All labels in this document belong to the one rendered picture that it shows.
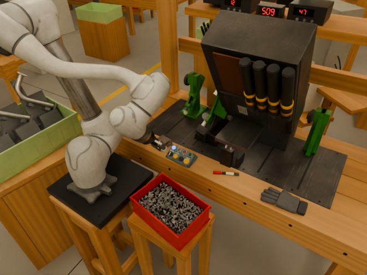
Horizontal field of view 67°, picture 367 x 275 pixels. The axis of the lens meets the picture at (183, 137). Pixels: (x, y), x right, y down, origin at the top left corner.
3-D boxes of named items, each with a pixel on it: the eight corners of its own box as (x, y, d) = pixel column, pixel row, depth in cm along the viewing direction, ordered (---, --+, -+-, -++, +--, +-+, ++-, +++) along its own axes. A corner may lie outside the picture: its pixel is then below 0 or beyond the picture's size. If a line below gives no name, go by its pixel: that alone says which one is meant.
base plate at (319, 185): (329, 211, 124) (330, 209, 122) (142, 130, 173) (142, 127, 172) (346, 157, 150) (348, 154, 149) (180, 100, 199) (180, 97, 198)
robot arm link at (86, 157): (66, 185, 130) (51, 151, 117) (86, 159, 144) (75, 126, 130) (96, 192, 127) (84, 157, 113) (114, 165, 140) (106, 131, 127)
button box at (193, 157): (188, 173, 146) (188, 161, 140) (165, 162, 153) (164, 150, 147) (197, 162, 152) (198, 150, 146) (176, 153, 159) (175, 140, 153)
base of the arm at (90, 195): (97, 208, 127) (94, 201, 123) (65, 189, 136) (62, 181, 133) (124, 183, 138) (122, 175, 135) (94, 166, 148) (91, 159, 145)
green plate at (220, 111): (220, 127, 146) (233, 97, 131) (207, 118, 148) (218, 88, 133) (230, 116, 154) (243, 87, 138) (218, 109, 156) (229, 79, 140)
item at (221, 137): (246, 154, 122) (247, 149, 120) (214, 142, 129) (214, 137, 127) (277, 112, 147) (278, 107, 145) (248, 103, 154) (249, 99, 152)
